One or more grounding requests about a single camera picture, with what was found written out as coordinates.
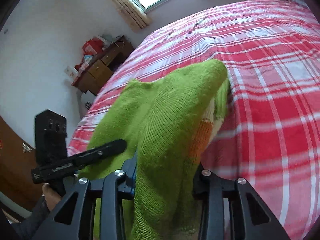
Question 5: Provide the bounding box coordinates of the person's left hand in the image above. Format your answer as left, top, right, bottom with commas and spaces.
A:
42, 183, 62, 211

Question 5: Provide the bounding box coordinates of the red gift bag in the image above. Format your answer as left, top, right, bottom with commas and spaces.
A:
82, 37, 104, 56

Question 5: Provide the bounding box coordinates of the red plaid bed sheet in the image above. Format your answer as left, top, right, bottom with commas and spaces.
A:
68, 0, 319, 239

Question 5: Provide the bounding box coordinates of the brown wooden desk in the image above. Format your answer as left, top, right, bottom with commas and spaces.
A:
71, 36, 134, 95

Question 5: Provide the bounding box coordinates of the white paper bag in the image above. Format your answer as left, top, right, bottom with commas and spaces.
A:
79, 90, 96, 118

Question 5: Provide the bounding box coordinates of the brown wooden door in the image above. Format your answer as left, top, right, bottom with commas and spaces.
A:
1, 119, 42, 211

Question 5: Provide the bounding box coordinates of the left beige curtain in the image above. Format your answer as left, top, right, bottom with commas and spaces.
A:
111, 0, 151, 32

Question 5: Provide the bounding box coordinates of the green knitted sweater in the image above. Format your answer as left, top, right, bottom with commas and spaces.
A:
80, 59, 229, 239

